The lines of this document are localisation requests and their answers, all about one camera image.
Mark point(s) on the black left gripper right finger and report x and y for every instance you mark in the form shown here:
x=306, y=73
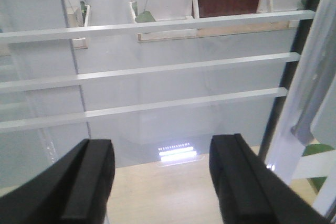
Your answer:
x=248, y=192

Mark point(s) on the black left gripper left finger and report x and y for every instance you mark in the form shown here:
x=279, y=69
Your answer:
x=75, y=189

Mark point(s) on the white framed sliding glass door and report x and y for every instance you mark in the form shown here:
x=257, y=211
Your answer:
x=154, y=76

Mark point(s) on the green cloth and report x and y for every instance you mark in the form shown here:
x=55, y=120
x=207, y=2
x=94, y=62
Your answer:
x=317, y=176

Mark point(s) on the light wooden base board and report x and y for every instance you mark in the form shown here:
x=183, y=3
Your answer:
x=160, y=193

